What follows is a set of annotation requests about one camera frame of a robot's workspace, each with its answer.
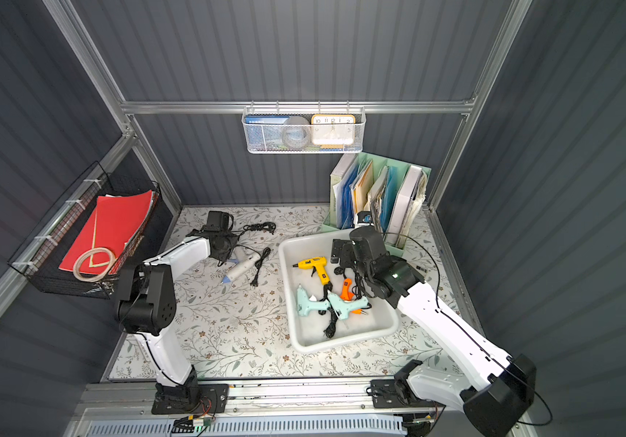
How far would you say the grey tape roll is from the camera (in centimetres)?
88

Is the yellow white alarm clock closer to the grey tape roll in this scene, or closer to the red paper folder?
the grey tape roll

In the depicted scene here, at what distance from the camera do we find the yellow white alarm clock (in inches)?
34.9
